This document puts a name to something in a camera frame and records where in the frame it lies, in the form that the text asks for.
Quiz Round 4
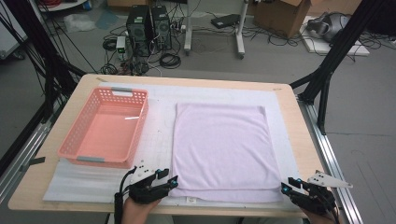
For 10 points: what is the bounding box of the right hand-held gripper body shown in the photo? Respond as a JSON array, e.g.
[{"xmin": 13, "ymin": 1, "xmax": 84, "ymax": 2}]
[{"xmin": 290, "ymin": 170, "xmax": 354, "ymax": 216}]

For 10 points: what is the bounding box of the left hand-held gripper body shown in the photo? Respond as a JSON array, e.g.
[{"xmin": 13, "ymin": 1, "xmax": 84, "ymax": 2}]
[{"xmin": 128, "ymin": 160, "xmax": 171, "ymax": 205}]

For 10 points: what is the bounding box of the lilac cat print towel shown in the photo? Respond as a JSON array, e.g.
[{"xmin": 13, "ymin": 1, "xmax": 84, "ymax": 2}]
[{"xmin": 169, "ymin": 102, "xmax": 285, "ymax": 204}]

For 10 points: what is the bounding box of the pink plastic basket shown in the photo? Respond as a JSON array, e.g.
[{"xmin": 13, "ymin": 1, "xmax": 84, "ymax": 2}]
[{"xmin": 57, "ymin": 87, "xmax": 149, "ymax": 169}]

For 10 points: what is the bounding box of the person's right hand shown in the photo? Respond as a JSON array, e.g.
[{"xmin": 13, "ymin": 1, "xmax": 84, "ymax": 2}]
[{"xmin": 300, "ymin": 207, "xmax": 344, "ymax": 224}]

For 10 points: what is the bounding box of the person's left hand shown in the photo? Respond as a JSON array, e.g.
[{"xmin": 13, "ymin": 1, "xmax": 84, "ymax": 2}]
[{"xmin": 120, "ymin": 198, "xmax": 162, "ymax": 224}]

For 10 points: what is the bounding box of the white foam grid mat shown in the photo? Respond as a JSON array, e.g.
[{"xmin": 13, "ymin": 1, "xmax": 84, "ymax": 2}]
[{"xmin": 42, "ymin": 81, "xmax": 309, "ymax": 210}]

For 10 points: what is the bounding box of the white power adapter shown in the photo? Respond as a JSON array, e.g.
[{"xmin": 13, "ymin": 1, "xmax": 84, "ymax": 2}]
[{"xmin": 115, "ymin": 35, "xmax": 127, "ymax": 61}]

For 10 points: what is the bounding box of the white flat board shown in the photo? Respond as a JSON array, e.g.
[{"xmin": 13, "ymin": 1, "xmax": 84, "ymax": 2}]
[{"xmin": 300, "ymin": 15, "xmax": 371, "ymax": 57}]

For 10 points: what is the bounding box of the black computer tower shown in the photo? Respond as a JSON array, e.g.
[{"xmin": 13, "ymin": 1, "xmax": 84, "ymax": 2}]
[
  {"xmin": 150, "ymin": 5, "xmax": 173, "ymax": 51},
  {"xmin": 125, "ymin": 5, "xmax": 154, "ymax": 58}
]

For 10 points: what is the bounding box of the grey rounded device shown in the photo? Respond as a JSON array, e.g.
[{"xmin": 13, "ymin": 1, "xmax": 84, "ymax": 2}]
[{"xmin": 305, "ymin": 11, "xmax": 351, "ymax": 43}]

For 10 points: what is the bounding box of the blue sheet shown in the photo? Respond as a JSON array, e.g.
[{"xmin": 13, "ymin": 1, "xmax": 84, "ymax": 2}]
[{"xmin": 94, "ymin": 8, "xmax": 120, "ymax": 31}]

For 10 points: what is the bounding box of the black flat device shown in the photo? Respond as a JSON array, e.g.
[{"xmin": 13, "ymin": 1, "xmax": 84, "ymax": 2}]
[{"xmin": 210, "ymin": 13, "xmax": 242, "ymax": 30}]

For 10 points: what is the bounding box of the brown cardboard box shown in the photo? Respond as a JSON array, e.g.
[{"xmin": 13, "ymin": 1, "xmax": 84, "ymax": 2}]
[{"xmin": 252, "ymin": 0, "xmax": 313, "ymax": 39}]

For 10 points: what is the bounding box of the clear plastic bag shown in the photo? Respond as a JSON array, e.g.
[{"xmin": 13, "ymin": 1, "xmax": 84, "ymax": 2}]
[{"xmin": 63, "ymin": 12, "xmax": 96, "ymax": 34}]

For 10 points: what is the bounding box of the round white table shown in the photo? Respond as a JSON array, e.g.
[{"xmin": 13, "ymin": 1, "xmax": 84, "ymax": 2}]
[{"xmin": 36, "ymin": 0, "xmax": 89, "ymax": 13}]

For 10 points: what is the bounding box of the white cabinet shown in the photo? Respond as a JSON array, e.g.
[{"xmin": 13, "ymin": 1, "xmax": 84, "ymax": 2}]
[{"xmin": 0, "ymin": 0, "xmax": 29, "ymax": 61}]

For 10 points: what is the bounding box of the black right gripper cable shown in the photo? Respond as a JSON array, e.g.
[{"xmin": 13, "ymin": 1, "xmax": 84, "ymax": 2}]
[{"xmin": 314, "ymin": 191, "xmax": 342, "ymax": 224}]

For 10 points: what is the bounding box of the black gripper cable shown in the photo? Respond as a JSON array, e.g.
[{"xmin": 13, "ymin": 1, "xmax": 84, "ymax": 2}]
[
  {"xmin": 314, "ymin": 191, "xmax": 342, "ymax": 224},
  {"xmin": 113, "ymin": 165, "xmax": 138, "ymax": 224}
]

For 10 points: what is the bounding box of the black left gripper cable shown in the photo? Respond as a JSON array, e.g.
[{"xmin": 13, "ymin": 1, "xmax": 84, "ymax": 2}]
[{"xmin": 113, "ymin": 165, "xmax": 138, "ymax": 224}]

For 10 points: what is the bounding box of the aluminium rail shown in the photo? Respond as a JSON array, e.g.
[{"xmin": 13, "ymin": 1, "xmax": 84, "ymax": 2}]
[
  {"xmin": 0, "ymin": 102, "xmax": 60, "ymax": 203},
  {"xmin": 296, "ymin": 95, "xmax": 364, "ymax": 224}
]

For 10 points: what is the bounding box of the coiled black cable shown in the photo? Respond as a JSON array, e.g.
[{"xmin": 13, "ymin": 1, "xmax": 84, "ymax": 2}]
[{"xmin": 159, "ymin": 52, "xmax": 182, "ymax": 70}]

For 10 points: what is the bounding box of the grey metal bracket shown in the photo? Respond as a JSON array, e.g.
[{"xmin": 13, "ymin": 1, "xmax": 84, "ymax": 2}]
[{"xmin": 20, "ymin": 156, "xmax": 47, "ymax": 173}]

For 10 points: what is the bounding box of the white stand frame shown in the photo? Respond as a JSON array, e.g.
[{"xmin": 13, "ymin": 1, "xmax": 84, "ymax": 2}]
[{"xmin": 183, "ymin": 0, "xmax": 250, "ymax": 60}]

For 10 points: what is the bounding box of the black frame post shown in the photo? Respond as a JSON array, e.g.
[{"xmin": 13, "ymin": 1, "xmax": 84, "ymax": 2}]
[
  {"xmin": 0, "ymin": 0, "xmax": 87, "ymax": 123},
  {"xmin": 289, "ymin": 0, "xmax": 388, "ymax": 136}
]

